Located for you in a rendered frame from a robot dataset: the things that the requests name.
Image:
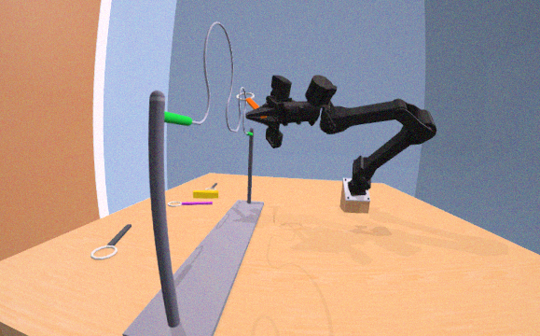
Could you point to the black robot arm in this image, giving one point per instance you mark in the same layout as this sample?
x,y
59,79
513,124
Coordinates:
x,y
418,127

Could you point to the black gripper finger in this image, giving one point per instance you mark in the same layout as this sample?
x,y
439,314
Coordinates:
x,y
268,121
270,108

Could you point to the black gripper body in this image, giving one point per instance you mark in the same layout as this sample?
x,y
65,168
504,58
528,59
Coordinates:
x,y
288,112

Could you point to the yellow rectangular block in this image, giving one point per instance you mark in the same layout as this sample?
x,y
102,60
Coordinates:
x,y
205,194

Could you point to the orange handle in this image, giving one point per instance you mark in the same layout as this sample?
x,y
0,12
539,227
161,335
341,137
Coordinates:
x,y
250,101

